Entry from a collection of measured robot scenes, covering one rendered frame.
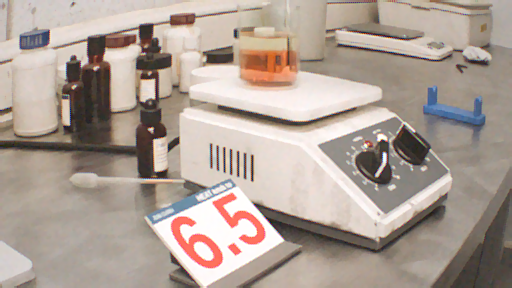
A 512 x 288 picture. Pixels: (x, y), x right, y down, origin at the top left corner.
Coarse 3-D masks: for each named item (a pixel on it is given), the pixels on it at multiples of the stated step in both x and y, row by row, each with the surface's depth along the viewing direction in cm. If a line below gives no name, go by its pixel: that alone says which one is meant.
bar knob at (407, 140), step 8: (400, 128) 52; (408, 128) 51; (400, 136) 51; (408, 136) 51; (416, 136) 51; (392, 144) 51; (400, 144) 51; (408, 144) 51; (416, 144) 51; (424, 144) 50; (400, 152) 51; (408, 152) 51; (416, 152) 51; (424, 152) 50; (408, 160) 50; (416, 160) 51
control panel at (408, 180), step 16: (368, 128) 52; (384, 128) 53; (320, 144) 47; (336, 144) 48; (352, 144) 49; (336, 160) 47; (352, 160) 47; (400, 160) 50; (432, 160) 52; (352, 176) 46; (400, 176) 48; (416, 176) 49; (432, 176) 51; (368, 192) 45; (384, 192) 46; (400, 192) 47; (416, 192) 48; (384, 208) 45
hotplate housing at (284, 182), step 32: (192, 128) 54; (224, 128) 52; (256, 128) 50; (288, 128) 50; (320, 128) 50; (352, 128) 51; (192, 160) 55; (224, 160) 52; (256, 160) 50; (288, 160) 48; (320, 160) 47; (256, 192) 51; (288, 192) 49; (320, 192) 47; (352, 192) 45; (320, 224) 48; (352, 224) 45; (384, 224) 44
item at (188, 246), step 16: (192, 208) 44; (208, 208) 45; (224, 208) 46; (240, 208) 47; (160, 224) 41; (176, 224) 42; (192, 224) 43; (208, 224) 44; (224, 224) 45; (240, 224) 45; (256, 224) 46; (176, 240) 41; (192, 240) 42; (208, 240) 43; (224, 240) 44; (240, 240) 44; (256, 240) 45; (192, 256) 41; (208, 256) 42; (224, 256) 42; (240, 256) 43; (208, 272) 41
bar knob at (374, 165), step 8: (384, 144) 47; (360, 152) 48; (368, 152) 48; (376, 152) 47; (384, 152) 47; (360, 160) 47; (368, 160) 48; (376, 160) 46; (384, 160) 46; (360, 168) 47; (368, 168) 47; (376, 168) 46; (384, 168) 46; (368, 176) 46; (376, 176) 46; (384, 176) 47; (392, 176) 48
